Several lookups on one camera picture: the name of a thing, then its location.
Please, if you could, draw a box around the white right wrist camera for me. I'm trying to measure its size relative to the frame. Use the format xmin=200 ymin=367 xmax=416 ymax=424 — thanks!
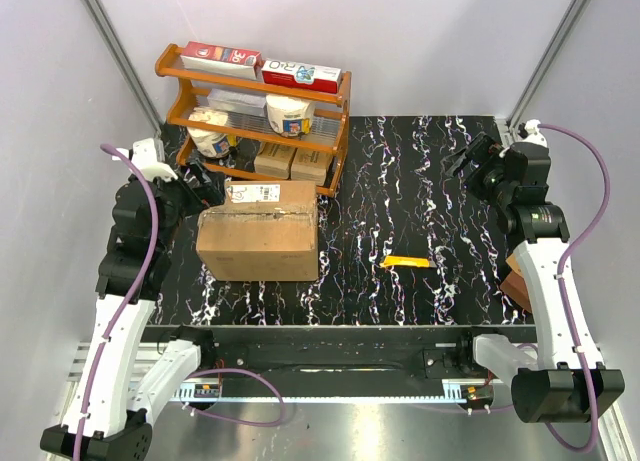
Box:
xmin=517 ymin=119 xmax=548 ymax=148

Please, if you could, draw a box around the brown cardboard express box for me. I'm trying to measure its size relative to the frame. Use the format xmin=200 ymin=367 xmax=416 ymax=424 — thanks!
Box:
xmin=196 ymin=181 xmax=319 ymax=282

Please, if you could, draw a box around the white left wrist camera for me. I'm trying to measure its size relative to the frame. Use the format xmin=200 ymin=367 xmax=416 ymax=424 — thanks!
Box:
xmin=131 ymin=138 xmax=178 ymax=182

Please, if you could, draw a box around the orange wooden shelf rack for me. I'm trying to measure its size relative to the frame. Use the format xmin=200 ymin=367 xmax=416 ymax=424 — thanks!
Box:
xmin=155 ymin=44 xmax=352 ymax=197

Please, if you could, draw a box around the red white toothpaste box right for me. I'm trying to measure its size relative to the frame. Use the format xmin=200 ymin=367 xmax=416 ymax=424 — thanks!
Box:
xmin=261 ymin=59 xmax=342 ymax=94

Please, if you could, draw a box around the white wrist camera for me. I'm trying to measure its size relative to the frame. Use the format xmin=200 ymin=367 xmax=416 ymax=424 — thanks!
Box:
xmin=131 ymin=138 xmax=178 ymax=182
xmin=517 ymin=119 xmax=548 ymax=148

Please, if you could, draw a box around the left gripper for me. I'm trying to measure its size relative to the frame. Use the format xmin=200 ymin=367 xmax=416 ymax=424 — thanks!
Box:
xmin=148 ymin=157 xmax=226 ymax=248

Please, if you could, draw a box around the tan carton left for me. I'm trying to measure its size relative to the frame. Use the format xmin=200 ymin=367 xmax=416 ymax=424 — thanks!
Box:
xmin=254 ymin=142 xmax=296 ymax=179

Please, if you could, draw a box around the tan carton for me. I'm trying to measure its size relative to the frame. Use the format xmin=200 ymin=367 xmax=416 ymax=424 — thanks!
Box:
xmin=254 ymin=142 xmax=296 ymax=179
xmin=290 ymin=149 xmax=333 ymax=186

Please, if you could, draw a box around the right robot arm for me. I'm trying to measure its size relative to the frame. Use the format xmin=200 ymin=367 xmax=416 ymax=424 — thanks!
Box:
xmin=446 ymin=134 xmax=625 ymax=423

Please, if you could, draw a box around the tan carton right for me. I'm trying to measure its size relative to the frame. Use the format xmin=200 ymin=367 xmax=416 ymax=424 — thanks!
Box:
xmin=290 ymin=149 xmax=333 ymax=186

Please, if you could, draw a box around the brown sponge pack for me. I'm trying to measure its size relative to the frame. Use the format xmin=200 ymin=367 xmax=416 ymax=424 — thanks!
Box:
xmin=499 ymin=254 xmax=532 ymax=313

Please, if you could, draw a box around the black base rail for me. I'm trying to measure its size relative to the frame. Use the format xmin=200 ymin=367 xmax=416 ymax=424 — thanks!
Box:
xmin=142 ymin=324 xmax=539 ymax=400

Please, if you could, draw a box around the white cup middle shelf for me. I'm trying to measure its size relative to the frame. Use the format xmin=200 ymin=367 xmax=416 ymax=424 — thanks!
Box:
xmin=266 ymin=94 xmax=316 ymax=137

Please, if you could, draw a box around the yellow utility knife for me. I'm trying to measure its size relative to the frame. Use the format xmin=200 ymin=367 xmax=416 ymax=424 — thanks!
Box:
xmin=380 ymin=255 xmax=434 ymax=269

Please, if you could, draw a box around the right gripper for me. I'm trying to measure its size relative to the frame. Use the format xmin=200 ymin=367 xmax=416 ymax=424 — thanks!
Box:
xmin=441 ymin=132 xmax=514 ymax=208

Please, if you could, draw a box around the grey flat box on shelf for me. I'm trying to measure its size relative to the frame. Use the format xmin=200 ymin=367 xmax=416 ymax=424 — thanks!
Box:
xmin=207 ymin=88 xmax=266 ymax=117

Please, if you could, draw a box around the red toothpaste box left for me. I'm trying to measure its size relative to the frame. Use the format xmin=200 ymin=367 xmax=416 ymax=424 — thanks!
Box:
xmin=180 ymin=41 xmax=263 ymax=80

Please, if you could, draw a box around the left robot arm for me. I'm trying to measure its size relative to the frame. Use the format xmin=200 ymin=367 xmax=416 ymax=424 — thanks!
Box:
xmin=40 ymin=163 xmax=224 ymax=460

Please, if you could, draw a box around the white cup lower left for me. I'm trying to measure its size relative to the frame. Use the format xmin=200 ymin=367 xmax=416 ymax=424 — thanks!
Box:
xmin=187 ymin=106 xmax=237 ymax=159

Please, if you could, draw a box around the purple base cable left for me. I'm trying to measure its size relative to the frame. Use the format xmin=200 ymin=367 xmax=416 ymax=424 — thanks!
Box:
xmin=189 ymin=368 xmax=287 ymax=428

